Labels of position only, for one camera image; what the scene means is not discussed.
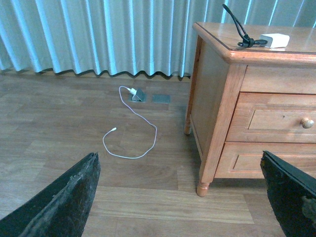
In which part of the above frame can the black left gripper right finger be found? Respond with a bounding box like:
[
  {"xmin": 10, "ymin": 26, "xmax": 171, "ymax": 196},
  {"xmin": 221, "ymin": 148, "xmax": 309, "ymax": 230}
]
[{"xmin": 261, "ymin": 151, "xmax": 316, "ymax": 237}]

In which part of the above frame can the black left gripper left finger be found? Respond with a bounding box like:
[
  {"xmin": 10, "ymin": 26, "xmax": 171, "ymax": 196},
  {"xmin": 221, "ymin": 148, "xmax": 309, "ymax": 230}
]
[{"xmin": 0, "ymin": 153, "xmax": 101, "ymax": 237}]

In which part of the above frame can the wooden drawer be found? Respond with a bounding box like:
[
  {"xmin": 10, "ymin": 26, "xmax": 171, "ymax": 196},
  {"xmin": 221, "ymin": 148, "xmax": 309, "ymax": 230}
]
[
  {"xmin": 227, "ymin": 92, "xmax": 316, "ymax": 143},
  {"xmin": 215, "ymin": 142, "xmax": 316, "ymax": 178}
]

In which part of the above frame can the white charger adapter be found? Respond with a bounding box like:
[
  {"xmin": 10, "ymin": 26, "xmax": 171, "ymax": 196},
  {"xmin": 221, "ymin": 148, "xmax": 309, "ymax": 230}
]
[{"xmin": 259, "ymin": 33, "xmax": 290, "ymax": 48}]

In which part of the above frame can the black charger cable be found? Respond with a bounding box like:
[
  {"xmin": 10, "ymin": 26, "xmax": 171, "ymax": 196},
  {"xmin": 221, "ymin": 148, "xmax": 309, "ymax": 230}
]
[{"xmin": 222, "ymin": 3, "xmax": 267, "ymax": 49}]

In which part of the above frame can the light wooden nightstand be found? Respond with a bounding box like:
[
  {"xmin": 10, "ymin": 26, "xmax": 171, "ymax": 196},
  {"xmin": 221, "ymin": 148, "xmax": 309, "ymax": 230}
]
[{"xmin": 184, "ymin": 22, "xmax": 316, "ymax": 197}]

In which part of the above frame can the open metal floor socket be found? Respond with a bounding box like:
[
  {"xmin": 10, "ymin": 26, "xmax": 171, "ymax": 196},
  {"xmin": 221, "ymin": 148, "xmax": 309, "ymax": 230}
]
[{"xmin": 128, "ymin": 88, "xmax": 147, "ymax": 103}]

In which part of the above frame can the white plug adapter on floor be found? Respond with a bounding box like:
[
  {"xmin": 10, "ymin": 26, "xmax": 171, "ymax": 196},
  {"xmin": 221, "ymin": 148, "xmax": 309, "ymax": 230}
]
[{"xmin": 128, "ymin": 88, "xmax": 137, "ymax": 95}]

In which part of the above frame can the closed metal floor socket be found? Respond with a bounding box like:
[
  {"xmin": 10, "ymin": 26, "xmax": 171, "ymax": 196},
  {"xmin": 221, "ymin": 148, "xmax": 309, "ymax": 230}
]
[{"xmin": 152, "ymin": 94, "xmax": 171, "ymax": 104}]

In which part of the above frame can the pale blue-grey curtain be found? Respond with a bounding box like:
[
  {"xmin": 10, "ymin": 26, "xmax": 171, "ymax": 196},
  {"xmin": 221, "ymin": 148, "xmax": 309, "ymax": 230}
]
[{"xmin": 0, "ymin": 0, "xmax": 316, "ymax": 76}]

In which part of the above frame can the white cable on floor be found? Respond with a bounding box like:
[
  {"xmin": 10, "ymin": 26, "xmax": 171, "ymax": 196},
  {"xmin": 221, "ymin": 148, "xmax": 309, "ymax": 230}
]
[{"xmin": 102, "ymin": 85, "xmax": 158, "ymax": 159}]

